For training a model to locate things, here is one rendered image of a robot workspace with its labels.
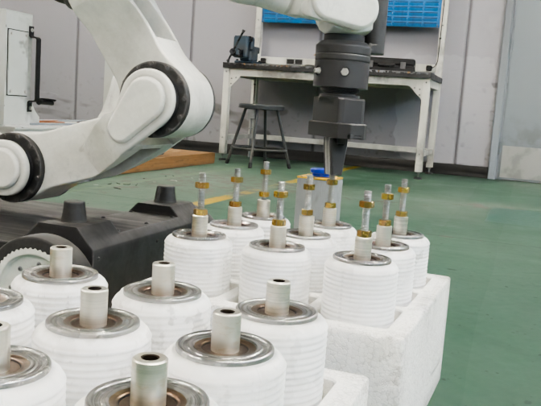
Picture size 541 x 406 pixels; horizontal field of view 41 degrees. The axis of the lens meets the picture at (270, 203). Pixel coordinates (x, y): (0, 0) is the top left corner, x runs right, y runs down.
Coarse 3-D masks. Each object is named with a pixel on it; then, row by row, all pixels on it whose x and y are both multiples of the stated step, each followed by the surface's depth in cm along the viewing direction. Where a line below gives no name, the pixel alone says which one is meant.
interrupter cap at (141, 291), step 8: (144, 280) 73; (128, 288) 70; (136, 288) 70; (144, 288) 71; (176, 288) 72; (184, 288) 72; (192, 288) 72; (128, 296) 68; (136, 296) 68; (144, 296) 68; (152, 296) 68; (160, 296) 68; (168, 296) 68; (176, 296) 69; (184, 296) 69; (192, 296) 69; (200, 296) 70
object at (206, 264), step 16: (176, 240) 99; (224, 240) 101; (176, 256) 99; (192, 256) 98; (208, 256) 98; (224, 256) 100; (176, 272) 99; (192, 272) 98; (208, 272) 99; (224, 272) 100; (208, 288) 99; (224, 288) 101
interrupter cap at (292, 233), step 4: (292, 228) 112; (296, 228) 113; (288, 232) 109; (292, 232) 110; (296, 232) 110; (316, 232) 111; (320, 232) 111; (324, 232) 111; (288, 236) 106; (292, 236) 106; (296, 236) 106; (300, 236) 106; (304, 236) 106; (308, 236) 107; (312, 236) 107; (316, 236) 107; (320, 236) 107; (324, 236) 108; (328, 236) 108
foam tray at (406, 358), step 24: (432, 288) 111; (408, 312) 97; (432, 312) 105; (336, 336) 88; (360, 336) 87; (384, 336) 86; (408, 336) 88; (432, 336) 108; (336, 360) 88; (360, 360) 87; (384, 360) 86; (408, 360) 90; (432, 360) 111; (384, 384) 86; (408, 384) 92; (432, 384) 115
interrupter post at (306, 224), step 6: (300, 216) 108; (306, 216) 108; (312, 216) 108; (300, 222) 108; (306, 222) 108; (312, 222) 108; (300, 228) 108; (306, 228) 108; (312, 228) 109; (300, 234) 108; (306, 234) 108; (312, 234) 109
